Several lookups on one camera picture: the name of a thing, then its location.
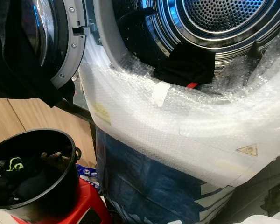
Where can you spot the bubble-wrapped front-load washing machine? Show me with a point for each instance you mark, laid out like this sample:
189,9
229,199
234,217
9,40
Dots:
105,32

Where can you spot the wooden cabinet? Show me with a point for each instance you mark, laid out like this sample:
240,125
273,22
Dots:
28,126

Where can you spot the large black draped garment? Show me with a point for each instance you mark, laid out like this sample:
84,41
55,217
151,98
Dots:
14,46

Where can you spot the brown garment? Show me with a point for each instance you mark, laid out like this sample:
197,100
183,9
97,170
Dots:
56,161

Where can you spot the black metal bar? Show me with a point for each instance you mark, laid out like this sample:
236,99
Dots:
74,112

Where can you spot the grey round washer door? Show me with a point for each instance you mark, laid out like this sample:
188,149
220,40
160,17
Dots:
77,51

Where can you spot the yellow rectangular sticker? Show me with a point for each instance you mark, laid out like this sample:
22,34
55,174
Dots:
101,113

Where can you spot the black plastic bucket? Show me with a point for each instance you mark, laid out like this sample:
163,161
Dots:
65,196

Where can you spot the blue and white package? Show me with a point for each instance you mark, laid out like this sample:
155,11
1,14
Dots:
87,173

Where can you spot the red plastic stool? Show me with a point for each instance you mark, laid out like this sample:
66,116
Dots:
88,205

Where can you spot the blue plastic packing film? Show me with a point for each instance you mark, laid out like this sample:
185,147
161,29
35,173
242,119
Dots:
140,186

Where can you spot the clear bubble wrap sheet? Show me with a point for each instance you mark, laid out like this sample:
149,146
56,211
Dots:
158,130

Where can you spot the white tape piece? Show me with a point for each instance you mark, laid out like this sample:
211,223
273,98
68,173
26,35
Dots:
161,93

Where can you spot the small red garment tag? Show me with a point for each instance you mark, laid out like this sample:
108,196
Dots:
192,85

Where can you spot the perforated steel washer drum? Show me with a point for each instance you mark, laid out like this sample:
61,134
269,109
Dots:
219,14

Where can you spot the yellow triangle warning sticker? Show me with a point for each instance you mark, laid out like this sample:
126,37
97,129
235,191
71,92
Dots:
247,150

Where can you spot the white cloth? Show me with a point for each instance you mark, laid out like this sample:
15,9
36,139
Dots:
266,220

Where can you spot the small black object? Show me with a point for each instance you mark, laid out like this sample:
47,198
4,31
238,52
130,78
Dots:
275,198

